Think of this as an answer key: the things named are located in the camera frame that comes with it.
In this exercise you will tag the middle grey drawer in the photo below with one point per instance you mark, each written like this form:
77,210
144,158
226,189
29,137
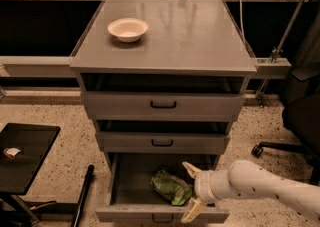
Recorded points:
172,137

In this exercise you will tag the top grey drawer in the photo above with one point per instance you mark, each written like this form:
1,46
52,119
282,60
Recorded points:
162,97

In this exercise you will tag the black office chair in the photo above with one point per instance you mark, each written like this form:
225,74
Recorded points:
301,114

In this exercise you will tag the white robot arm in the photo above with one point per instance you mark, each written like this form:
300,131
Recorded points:
247,180

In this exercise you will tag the grey drawer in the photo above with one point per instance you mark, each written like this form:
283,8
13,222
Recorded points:
131,198
172,137
162,97

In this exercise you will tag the green rice chip bag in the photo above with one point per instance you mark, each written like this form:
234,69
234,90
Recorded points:
172,188

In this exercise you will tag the black pole on floor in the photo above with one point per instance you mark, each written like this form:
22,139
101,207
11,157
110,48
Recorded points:
83,195

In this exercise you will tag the small white paper scrap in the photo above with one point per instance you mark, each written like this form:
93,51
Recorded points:
11,152

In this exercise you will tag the white paper bowl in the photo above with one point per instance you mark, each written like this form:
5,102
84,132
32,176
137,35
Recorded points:
128,30

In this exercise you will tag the grey drawer cabinet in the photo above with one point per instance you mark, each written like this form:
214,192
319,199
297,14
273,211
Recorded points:
185,37

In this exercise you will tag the bottom grey drawer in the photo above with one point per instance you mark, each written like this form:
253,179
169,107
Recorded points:
131,198

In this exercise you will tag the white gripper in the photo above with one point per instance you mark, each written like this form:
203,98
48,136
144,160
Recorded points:
202,185

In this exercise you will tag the metal diagonal rod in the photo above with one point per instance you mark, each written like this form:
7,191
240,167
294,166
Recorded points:
266,67

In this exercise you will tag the black side table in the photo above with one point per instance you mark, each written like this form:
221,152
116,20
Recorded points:
18,174

